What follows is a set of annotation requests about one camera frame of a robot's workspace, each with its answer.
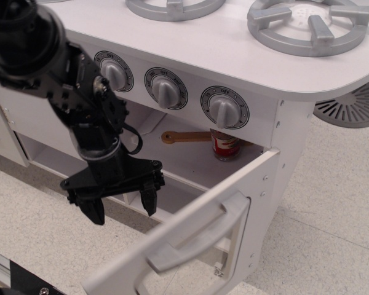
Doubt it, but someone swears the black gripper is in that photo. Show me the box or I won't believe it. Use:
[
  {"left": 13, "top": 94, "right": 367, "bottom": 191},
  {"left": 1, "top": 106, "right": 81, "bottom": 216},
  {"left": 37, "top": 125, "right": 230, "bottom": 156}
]
[{"left": 60, "top": 138, "right": 165, "bottom": 225}]

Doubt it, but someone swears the white oven door with window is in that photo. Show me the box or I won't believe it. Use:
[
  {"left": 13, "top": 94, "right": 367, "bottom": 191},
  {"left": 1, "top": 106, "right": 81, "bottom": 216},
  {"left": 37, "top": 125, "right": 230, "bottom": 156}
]
[{"left": 82, "top": 148, "right": 280, "bottom": 294}]

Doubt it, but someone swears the grey oven door handle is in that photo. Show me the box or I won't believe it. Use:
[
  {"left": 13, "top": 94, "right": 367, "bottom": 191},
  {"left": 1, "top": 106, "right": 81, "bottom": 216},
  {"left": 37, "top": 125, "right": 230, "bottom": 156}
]
[{"left": 147, "top": 192, "right": 250, "bottom": 273}]

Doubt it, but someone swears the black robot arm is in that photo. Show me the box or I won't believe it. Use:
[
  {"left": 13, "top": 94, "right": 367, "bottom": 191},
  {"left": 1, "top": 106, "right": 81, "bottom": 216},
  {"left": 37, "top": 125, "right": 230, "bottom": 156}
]
[{"left": 0, "top": 1, "right": 164, "bottom": 225}]

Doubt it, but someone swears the wooden spoon in oven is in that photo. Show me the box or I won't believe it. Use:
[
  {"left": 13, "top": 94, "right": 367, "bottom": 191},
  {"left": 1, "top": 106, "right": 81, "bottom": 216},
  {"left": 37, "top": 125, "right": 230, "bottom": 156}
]
[{"left": 161, "top": 131, "right": 212, "bottom": 144}]

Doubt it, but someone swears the red toy can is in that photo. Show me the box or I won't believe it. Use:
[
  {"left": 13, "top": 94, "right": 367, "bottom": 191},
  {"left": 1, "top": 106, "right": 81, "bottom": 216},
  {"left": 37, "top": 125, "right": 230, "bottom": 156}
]
[{"left": 210, "top": 129, "right": 241, "bottom": 161}]

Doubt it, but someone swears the grey middle stove knob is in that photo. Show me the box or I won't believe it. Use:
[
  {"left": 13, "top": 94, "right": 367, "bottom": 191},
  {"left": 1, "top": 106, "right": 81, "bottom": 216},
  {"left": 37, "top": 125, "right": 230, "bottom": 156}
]
[{"left": 144, "top": 67, "right": 188, "bottom": 110}]

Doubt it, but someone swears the grey stove knob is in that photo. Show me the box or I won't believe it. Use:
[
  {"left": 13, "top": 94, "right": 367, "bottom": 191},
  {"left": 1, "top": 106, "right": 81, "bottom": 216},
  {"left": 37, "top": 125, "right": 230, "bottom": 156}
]
[
  {"left": 200, "top": 86, "right": 250, "bottom": 130},
  {"left": 144, "top": 67, "right": 188, "bottom": 110},
  {"left": 94, "top": 51, "right": 134, "bottom": 92}
]

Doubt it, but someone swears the white cabinet door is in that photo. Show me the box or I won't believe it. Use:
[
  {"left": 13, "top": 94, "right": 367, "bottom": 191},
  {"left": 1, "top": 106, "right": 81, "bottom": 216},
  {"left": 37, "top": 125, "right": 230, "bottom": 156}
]
[{"left": 0, "top": 76, "right": 77, "bottom": 154}]

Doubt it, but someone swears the grey left stove knob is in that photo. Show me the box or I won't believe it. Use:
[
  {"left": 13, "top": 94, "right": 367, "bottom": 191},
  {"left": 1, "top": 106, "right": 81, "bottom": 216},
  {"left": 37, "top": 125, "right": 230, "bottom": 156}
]
[{"left": 94, "top": 51, "right": 134, "bottom": 92}]

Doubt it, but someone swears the grey right stove knob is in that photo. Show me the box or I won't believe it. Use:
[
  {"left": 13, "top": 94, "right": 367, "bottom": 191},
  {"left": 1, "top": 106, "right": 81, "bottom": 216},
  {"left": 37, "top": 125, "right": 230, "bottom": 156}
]
[{"left": 200, "top": 86, "right": 250, "bottom": 130}]

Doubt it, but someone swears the grey left burner grate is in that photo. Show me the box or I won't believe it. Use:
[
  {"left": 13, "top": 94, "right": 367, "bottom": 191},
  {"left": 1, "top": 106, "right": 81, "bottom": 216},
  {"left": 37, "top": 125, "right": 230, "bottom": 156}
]
[{"left": 125, "top": 1, "right": 225, "bottom": 22}]

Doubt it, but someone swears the grey burner grate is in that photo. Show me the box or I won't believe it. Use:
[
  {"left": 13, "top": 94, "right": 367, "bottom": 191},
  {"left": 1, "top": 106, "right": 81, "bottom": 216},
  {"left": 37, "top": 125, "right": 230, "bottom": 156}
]
[
  {"left": 247, "top": 1, "right": 369, "bottom": 57},
  {"left": 125, "top": 1, "right": 225, "bottom": 22}
]

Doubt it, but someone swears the grey right burner grate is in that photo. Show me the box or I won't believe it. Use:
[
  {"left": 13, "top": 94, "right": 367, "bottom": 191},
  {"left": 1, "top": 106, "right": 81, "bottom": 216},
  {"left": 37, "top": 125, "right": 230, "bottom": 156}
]
[{"left": 247, "top": 1, "right": 369, "bottom": 57}]

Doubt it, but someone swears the grey slotted round disc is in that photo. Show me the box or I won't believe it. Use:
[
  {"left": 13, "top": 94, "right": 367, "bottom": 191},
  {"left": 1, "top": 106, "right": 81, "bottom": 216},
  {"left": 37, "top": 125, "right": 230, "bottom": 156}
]
[{"left": 313, "top": 83, "right": 369, "bottom": 128}]

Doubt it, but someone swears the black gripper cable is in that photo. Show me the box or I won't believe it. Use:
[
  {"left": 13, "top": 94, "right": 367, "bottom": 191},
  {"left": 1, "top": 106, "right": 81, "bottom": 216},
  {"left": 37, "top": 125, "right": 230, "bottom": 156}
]
[{"left": 121, "top": 123, "right": 143, "bottom": 155}]

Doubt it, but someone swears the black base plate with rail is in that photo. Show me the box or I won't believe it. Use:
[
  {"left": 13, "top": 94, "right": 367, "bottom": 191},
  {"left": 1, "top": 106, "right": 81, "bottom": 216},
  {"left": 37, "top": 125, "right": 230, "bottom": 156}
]
[{"left": 0, "top": 254, "right": 64, "bottom": 295}]

